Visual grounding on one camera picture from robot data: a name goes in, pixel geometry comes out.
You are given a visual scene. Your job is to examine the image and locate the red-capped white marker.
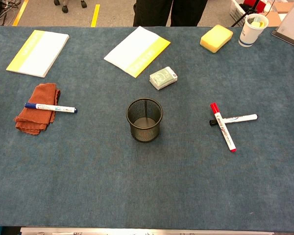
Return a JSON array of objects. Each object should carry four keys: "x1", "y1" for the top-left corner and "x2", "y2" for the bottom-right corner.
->
[{"x1": 210, "y1": 102, "x2": 237, "y2": 153}]

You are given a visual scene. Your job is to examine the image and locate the blue-capped white marker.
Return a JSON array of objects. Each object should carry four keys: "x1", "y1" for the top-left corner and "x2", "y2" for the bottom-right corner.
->
[{"x1": 24, "y1": 102, "x2": 78, "y2": 114}]

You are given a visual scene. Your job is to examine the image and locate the black-capped white marker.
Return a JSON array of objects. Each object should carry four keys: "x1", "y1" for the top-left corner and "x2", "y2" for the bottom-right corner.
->
[{"x1": 209, "y1": 114, "x2": 259, "y2": 127}]

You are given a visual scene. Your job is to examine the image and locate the black round cup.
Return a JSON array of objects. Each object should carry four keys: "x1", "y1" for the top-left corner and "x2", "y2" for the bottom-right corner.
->
[{"x1": 126, "y1": 97, "x2": 164, "y2": 143}]

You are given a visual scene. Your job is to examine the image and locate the green tissue pack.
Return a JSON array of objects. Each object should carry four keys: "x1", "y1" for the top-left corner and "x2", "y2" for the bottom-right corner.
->
[{"x1": 149, "y1": 66, "x2": 178, "y2": 91}]

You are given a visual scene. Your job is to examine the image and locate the blue felt table mat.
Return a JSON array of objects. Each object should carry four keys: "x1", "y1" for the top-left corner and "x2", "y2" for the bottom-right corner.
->
[{"x1": 0, "y1": 25, "x2": 294, "y2": 232}]

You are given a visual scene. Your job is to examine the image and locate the yellow and white notebook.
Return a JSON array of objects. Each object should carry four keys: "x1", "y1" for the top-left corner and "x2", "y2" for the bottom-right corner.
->
[
  {"x1": 5, "y1": 29, "x2": 70, "y2": 78},
  {"x1": 103, "y1": 25, "x2": 171, "y2": 79}
]

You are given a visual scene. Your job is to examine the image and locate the yellow sponge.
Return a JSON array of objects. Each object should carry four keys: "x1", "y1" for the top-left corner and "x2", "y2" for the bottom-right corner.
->
[{"x1": 199, "y1": 24, "x2": 234, "y2": 53}]

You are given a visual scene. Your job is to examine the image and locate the person in black trousers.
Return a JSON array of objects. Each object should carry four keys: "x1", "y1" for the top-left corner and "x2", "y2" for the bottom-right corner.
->
[{"x1": 133, "y1": 0, "x2": 209, "y2": 27}]

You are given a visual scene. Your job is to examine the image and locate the brown folded cloth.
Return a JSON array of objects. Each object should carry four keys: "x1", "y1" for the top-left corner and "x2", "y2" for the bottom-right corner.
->
[{"x1": 14, "y1": 83, "x2": 61, "y2": 136}]

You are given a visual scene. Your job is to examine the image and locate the yellow floor tape strip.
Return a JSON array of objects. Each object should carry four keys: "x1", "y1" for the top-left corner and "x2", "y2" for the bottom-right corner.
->
[
  {"x1": 91, "y1": 4, "x2": 101, "y2": 28},
  {"x1": 12, "y1": 0, "x2": 29, "y2": 26}
]

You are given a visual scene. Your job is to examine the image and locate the white paper cup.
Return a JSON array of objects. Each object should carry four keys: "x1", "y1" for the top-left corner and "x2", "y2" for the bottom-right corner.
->
[{"x1": 238, "y1": 13, "x2": 270, "y2": 47}]

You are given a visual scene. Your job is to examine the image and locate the black office chair base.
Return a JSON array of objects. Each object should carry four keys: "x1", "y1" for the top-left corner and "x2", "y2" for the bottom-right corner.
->
[{"x1": 53, "y1": 0, "x2": 88, "y2": 14}]

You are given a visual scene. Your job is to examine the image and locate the white plastic basket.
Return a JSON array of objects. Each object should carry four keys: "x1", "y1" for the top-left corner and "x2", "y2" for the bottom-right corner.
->
[{"x1": 229, "y1": 0, "x2": 250, "y2": 27}]

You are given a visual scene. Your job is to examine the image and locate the black tripod stand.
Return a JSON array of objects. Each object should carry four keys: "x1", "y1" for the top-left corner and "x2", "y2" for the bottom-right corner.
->
[{"x1": 231, "y1": 0, "x2": 262, "y2": 27}]

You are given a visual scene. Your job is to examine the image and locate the yellow sticky notes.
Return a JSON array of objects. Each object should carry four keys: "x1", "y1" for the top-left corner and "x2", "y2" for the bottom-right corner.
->
[{"x1": 247, "y1": 16, "x2": 267, "y2": 29}]

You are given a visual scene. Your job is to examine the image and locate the red box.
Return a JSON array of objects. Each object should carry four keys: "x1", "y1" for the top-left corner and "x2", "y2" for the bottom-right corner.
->
[{"x1": 243, "y1": 0, "x2": 267, "y2": 12}]

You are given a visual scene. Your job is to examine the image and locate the brown cardboard box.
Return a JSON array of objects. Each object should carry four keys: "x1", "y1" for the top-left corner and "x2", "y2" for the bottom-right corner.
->
[{"x1": 264, "y1": 1, "x2": 294, "y2": 27}]

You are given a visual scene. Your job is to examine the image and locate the grey laptop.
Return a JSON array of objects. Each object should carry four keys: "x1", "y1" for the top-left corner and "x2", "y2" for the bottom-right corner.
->
[{"x1": 271, "y1": 8, "x2": 294, "y2": 51}]

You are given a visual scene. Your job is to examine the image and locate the aluminium frame rail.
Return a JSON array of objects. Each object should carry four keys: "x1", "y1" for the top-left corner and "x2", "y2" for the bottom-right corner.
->
[{"x1": 19, "y1": 226, "x2": 275, "y2": 235}]

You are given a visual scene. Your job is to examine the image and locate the black cable bundle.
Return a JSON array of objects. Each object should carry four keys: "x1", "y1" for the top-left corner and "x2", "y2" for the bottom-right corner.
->
[{"x1": 0, "y1": 0, "x2": 23, "y2": 26}]

